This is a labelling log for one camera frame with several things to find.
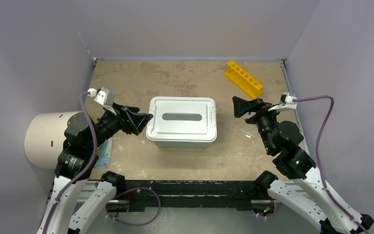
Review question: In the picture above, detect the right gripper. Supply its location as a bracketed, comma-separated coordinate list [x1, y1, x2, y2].
[231, 97, 283, 153]

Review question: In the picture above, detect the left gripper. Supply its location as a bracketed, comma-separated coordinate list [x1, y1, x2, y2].
[87, 100, 152, 150]

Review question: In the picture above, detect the teal plastic bin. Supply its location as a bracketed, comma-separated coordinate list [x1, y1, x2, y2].
[154, 141, 213, 149]

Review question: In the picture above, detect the white bin lid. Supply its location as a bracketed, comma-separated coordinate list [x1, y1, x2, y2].
[146, 97, 217, 144]

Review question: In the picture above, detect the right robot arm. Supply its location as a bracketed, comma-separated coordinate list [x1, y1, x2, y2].
[232, 93, 374, 234]

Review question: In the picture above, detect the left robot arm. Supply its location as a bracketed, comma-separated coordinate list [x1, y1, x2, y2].
[37, 103, 153, 234]

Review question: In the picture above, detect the yellow test tube rack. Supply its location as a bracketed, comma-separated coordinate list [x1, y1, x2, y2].
[224, 60, 263, 99]

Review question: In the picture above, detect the blue blister pack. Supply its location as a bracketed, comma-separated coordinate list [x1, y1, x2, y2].
[94, 137, 113, 169]

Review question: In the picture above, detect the white cylinder orange end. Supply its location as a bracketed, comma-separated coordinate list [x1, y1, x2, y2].
[24, 111, 79, 170]

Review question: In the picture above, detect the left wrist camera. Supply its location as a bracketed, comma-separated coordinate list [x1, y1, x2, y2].
[87, 87, 117, 115]

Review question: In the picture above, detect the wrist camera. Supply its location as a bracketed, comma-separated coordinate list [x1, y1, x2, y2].
[87, 87, 117, 115]
[268, 92, 297, 112]

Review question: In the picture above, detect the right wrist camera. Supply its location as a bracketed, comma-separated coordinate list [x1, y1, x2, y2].
[268, 92, 297, 112]

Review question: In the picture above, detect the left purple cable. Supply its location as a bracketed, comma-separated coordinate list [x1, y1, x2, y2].
[41, 92, 98, 234]

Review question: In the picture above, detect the purple cable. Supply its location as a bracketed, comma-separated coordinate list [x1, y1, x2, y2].
[41, 92, 98, 234]
[292, 95, 374, 234]

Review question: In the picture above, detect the black base frame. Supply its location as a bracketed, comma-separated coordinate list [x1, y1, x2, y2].
[104, 170, 286, 214]

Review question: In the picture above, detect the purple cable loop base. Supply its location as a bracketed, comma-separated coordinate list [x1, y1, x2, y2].
[105, 187, 162, 227]

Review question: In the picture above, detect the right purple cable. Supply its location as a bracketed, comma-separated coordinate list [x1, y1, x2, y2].
[292, 95, 374, 234]

